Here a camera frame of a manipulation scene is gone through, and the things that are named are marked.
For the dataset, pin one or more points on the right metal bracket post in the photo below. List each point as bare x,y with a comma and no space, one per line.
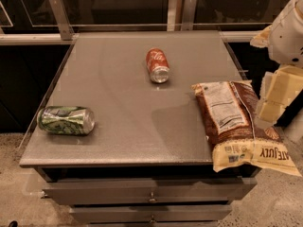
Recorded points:
187,15

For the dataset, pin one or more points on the left metal bracket post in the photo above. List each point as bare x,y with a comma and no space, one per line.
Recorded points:
58,9

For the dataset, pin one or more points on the drawer with knob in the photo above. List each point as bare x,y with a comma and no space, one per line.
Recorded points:
148,191
158,213

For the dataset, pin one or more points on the brown and yellow chip bag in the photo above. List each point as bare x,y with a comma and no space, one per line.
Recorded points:
228,111

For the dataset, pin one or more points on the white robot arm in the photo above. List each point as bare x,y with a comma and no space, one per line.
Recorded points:
284,41

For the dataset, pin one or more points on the middle drawer with knob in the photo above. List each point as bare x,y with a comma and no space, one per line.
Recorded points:
158,213

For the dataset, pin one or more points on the crushed green soda can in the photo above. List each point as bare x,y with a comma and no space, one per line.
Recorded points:
66,120

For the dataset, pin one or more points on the grey drawer cabinet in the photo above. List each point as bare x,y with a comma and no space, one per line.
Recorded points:
144,130

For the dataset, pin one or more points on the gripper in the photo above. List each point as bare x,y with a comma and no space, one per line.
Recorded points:
289,40

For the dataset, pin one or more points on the horizontal metal rail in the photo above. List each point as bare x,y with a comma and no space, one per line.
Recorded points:
149,37

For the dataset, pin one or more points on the red soda can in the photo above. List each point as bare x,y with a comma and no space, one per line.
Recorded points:
157,65

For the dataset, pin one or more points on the metal bracket post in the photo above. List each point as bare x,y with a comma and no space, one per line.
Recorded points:
187,15
58,9

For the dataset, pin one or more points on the top drawer with knob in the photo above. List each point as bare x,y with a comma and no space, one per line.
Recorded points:
148,191

